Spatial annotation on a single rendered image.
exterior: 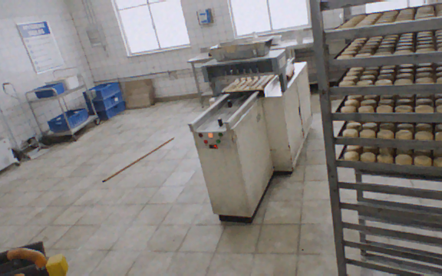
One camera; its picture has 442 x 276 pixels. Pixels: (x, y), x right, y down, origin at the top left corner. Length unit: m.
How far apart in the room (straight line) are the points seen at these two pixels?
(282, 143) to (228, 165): 0.75
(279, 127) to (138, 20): 4.67
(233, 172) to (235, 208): 0.32
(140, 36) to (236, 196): 5.01
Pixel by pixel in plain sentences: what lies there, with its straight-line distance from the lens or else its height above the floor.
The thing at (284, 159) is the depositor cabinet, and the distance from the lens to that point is 3.02.
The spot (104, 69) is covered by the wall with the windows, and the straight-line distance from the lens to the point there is 7.47.
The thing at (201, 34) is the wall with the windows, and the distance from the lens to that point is 6.30.
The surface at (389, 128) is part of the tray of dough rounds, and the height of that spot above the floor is 1.15.
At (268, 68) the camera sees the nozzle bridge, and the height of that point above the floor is 1.07.
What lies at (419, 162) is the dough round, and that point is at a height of 1.06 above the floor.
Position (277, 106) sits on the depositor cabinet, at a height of 0.75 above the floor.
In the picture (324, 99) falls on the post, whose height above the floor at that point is 1.31.
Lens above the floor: 1.64
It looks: 20 degrees down
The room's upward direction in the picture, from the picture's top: 11 degrees counter-clockwise
